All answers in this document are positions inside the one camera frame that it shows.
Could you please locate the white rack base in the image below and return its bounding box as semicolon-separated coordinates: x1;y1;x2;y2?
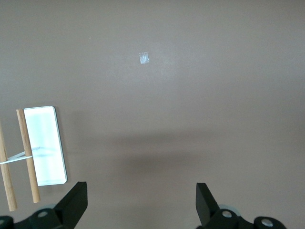
23;105;68;187

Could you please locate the white thin rack band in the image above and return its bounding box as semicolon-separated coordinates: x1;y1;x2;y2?
0;151;34;165

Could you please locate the clear tape piece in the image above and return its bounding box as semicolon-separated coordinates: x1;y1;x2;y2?
138;51;150;65

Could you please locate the brown table cover sheet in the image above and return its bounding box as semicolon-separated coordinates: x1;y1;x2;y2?
0;0;305;229

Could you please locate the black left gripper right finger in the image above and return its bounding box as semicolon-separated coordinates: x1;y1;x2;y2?
195;182;286;229

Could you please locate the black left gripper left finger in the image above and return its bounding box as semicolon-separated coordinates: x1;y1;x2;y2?
0;181;89;229

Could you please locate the wooden rack dowel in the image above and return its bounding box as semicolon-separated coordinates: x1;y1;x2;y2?
16;108;41;204
0;120;18;212

